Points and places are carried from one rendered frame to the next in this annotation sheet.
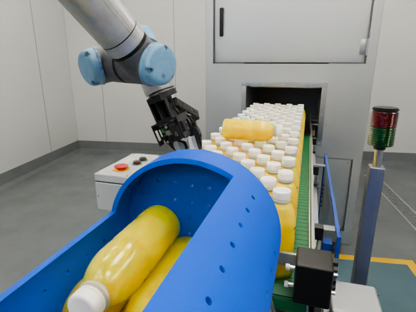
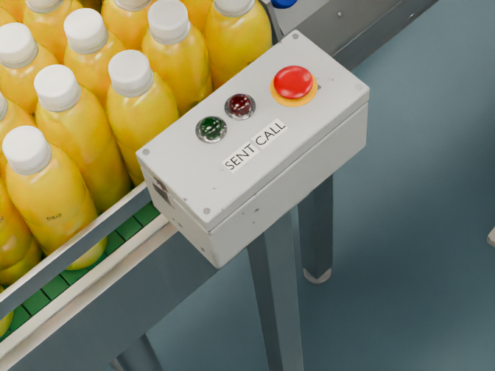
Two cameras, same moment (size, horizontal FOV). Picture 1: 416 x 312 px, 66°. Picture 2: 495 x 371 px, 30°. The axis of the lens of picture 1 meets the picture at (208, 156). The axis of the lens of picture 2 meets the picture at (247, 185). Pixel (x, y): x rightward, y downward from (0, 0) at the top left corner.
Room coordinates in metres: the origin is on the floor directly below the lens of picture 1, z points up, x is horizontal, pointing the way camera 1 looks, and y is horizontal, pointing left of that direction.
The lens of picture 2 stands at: (1.23, 0.50, 1.79)
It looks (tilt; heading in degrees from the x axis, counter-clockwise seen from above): 60 degrees down; 219
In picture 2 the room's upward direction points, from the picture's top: 9 degrees counter-clockwise
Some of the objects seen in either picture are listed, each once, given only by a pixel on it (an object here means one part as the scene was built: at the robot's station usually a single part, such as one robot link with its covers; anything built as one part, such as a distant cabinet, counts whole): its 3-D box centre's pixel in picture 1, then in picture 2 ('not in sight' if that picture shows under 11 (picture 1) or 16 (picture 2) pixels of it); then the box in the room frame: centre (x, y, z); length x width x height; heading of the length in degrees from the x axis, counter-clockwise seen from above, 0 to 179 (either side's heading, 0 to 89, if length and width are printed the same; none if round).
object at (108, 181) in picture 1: (132, 179); (257, 147); (0.85, 0.21, 1.05); 0.20 x 0.10 x 0.10; 163
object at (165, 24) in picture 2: not in sight; (168, 20); (0.79, 0.08, 1.10); 0.04 x 0.04 x 0.02
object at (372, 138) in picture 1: (381, 135); not in sight; (0.83, -0.46, 1.18); 0.06 x 0.06 x 0.05
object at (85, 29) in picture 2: not in sight; (85, 29); (0.84, 0.01, 1.09); 0.04 x 0.04 x 0.02
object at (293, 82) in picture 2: (121, 166); (293, 83); (0.80, 0.23, 1.11); 0.04 x 0.04 x 0.01
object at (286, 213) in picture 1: (278, 234); not in sight; (0.65, -0.16, 0.99); 0.07 x 0.07 x 0.19
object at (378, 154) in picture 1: (381, 137); not in sight; (0.83, -0.46, 1.18); 0.06 x 0.06 x 0.16
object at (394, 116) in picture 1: (384, 118); not in sight; (0.83, -0.46, 1.23); 0.06 x 0.06 x 0.04
